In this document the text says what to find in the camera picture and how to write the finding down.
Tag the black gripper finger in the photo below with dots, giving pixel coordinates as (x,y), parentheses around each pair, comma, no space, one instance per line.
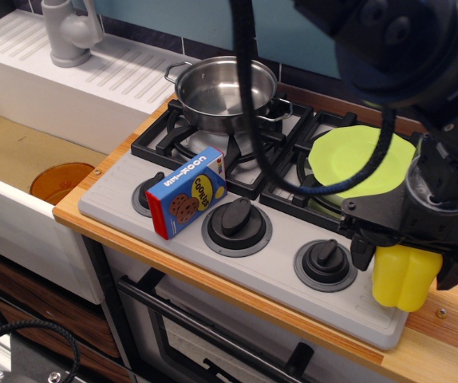
(362,252)
(447,277)

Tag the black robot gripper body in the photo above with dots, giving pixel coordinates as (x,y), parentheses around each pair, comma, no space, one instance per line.
(422,212)

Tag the yellow toy bell pepper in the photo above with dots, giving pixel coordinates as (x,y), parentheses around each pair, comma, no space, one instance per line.
(403,275)

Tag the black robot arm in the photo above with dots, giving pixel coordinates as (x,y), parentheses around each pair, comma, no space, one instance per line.
(398,55)

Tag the right black stove knob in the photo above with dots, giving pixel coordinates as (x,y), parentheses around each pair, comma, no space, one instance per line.
(325,266)

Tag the black stove knob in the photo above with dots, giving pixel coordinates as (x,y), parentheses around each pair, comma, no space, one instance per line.
(325,266)
(139,197)
(237,229)

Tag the lime green plate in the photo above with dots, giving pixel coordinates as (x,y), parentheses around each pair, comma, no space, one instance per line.
(342,152)

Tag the grey toy stove top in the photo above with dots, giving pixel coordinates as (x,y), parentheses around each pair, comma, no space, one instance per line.
(269,272)

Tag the middle black stove knob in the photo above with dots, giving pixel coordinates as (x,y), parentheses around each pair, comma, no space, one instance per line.
(237,229)

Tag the left black stove knob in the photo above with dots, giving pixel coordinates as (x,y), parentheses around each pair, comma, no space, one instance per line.
(139,197)

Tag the right black burner grate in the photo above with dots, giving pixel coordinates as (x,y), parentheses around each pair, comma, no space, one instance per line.
(295,168)

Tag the black burner grate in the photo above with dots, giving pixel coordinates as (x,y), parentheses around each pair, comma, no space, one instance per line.
(171,141)
(295,168)

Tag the left black burner grate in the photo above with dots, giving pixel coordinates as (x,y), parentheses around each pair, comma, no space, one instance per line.
(171,141)

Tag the blue cookie box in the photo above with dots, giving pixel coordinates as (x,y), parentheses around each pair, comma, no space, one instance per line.
(181,197)

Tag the wooden drawer cabinet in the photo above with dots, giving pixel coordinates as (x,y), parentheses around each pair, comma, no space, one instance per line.
(25,295)

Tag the white toy sink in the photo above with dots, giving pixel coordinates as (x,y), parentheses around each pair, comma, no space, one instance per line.
(50,115)

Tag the grey toy faucet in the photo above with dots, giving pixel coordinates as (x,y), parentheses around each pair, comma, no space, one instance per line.
(71,36)

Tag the oven door with handle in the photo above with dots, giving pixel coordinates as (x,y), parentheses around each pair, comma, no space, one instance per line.
(195,337)

